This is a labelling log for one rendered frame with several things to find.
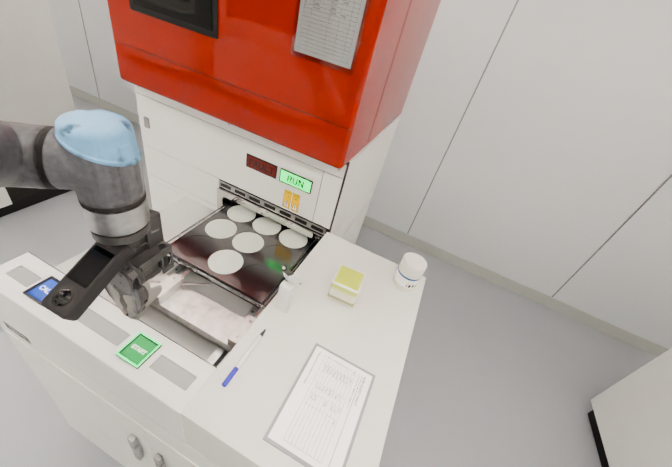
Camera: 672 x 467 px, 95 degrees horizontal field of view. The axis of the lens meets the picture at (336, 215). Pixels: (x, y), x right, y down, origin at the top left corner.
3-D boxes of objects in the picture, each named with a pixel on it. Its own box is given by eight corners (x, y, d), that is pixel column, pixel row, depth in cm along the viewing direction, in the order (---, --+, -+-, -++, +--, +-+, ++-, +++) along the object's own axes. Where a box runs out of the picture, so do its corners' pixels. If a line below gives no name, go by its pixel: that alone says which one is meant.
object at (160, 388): (46, 289, 81) (27, 251, 73) (217, 399, 70) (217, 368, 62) (1, 315, 74) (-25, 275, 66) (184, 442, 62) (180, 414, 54)
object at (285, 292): (285, 291, 80) (293, 255, 72) (298, 298, 79) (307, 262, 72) (272, 308, 75) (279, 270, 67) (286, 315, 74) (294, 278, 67)
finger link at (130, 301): (170, 306, 59) (165, 273, 53) (142, 330, 54) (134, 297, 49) (157, 299, 59) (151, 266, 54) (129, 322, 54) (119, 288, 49)
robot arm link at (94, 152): (62, 101, 37) (143, 111, 40) (85, 179, 43) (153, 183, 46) (26, 127, 31) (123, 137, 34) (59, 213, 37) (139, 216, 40)
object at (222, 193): (219, 206, 120) (220, 186, 114) (319, 255, 111) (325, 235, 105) (216, 208, 118) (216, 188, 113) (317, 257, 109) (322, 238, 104)
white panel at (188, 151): (152, 175, 130) (139, 76, 107) (323, 258, 114) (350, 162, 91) (146, 178, 128) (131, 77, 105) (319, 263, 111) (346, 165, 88)
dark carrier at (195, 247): (238, 200, 118) (238, 198, 118) (317, 237, 111) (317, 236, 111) (163, 250, 91) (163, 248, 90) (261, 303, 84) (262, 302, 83)
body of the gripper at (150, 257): (176, 269, 54) (169, 216, 48) (132, 303, 48) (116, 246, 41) (143, 251, 56) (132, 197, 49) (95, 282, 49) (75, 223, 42)
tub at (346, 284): (335, 279, 87) (340, 262, 83) (359, 290, 86) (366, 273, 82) (325, 298, 81) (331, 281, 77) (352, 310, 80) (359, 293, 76)
